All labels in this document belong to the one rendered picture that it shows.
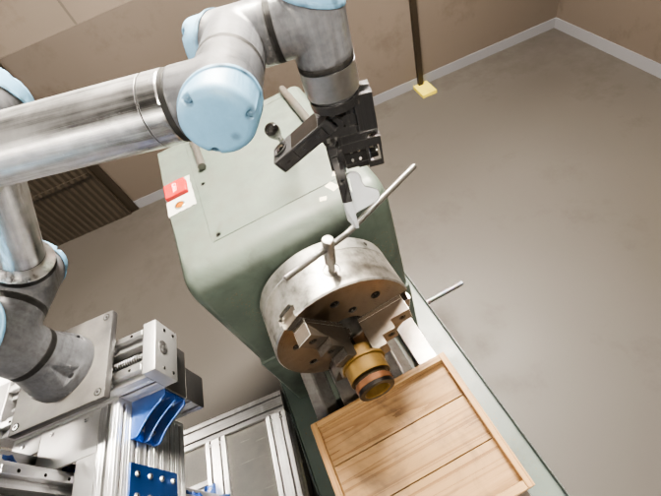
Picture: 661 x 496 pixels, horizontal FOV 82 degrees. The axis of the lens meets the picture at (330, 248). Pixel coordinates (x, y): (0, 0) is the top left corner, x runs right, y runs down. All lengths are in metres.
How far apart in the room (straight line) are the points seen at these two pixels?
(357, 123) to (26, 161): 0.40
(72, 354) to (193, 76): 0.74
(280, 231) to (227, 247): 0.12
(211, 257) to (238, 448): 1.14
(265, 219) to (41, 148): 0.48
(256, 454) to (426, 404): 1.00
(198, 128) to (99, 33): 2.63
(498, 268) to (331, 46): 1.82
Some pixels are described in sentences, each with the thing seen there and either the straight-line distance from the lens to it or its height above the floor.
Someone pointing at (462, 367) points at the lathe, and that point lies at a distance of 1.35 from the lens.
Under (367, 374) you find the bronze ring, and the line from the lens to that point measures 0.75.
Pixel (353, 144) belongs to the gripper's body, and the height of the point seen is 1.48.
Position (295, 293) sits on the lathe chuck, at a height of 1.23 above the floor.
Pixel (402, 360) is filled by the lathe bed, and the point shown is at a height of 0.86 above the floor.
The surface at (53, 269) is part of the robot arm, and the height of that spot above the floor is 1.34.
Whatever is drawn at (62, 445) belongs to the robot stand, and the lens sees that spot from 1.12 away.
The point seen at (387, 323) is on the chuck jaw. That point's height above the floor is 1.10.
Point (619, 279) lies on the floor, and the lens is 2.26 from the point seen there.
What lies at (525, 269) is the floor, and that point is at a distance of 2.20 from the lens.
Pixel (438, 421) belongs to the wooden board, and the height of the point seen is 0.89.
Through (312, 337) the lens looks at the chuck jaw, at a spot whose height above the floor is 1.19.
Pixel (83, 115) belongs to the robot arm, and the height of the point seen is 1.67.
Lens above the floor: 1.81
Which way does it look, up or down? 49 degrees down
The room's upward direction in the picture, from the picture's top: 24 degrees counter-clockwise
